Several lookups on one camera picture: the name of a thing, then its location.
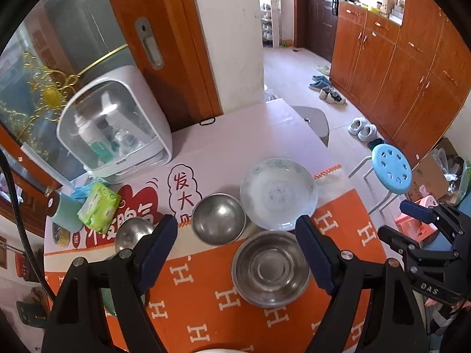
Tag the pink plastic stool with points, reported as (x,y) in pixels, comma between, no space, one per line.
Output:
(404,222)

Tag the pink steel bowl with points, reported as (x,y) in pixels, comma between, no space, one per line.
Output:
(128,231)

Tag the blue plastic stool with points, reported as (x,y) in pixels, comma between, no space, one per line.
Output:
(392,169)

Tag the grey stool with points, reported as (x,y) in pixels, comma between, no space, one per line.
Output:
(312,121)

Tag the wooden cabinet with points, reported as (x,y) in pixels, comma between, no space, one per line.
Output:
(404,73)

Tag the shoe rack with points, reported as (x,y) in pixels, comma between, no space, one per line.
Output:
(270,18)

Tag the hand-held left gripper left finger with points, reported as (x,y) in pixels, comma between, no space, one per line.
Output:
(158,250)

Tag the wooden sliding door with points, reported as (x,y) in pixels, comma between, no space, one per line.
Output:
(173,44)

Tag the white baby bottle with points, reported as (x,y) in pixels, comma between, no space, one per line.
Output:
(110,114)
(85,130)

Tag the gold tin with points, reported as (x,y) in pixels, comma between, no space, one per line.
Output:
(61,234)

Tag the mint green cup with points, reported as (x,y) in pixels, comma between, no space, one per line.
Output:
(68,213)

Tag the white bottle sterilizer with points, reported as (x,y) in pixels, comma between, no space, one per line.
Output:
(162,143)

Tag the black and white sneaker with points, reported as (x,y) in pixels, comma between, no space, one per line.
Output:
(336,98)
(325,93)

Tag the dark wooden door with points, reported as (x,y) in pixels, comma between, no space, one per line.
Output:
(316,14)

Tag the white ceramic plate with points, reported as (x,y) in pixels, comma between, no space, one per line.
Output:
(278,191)

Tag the green wipes packet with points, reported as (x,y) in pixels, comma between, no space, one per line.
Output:
(99,204)

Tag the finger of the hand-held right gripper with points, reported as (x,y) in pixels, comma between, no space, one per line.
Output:
(397,237)
(423,211)

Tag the white shoe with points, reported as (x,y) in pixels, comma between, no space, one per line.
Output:
(368,132)
(356,125)

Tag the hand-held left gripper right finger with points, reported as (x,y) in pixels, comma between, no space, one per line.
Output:
(312,253)

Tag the cardboard box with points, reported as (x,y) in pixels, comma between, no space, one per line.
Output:
(427,176)

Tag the orange patterned cloth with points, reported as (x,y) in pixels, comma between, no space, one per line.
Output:
(206,323)

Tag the wide steel basin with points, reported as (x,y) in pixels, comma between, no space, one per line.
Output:
(268,268)

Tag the blue slippers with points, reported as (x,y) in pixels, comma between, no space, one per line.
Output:
(319,82)

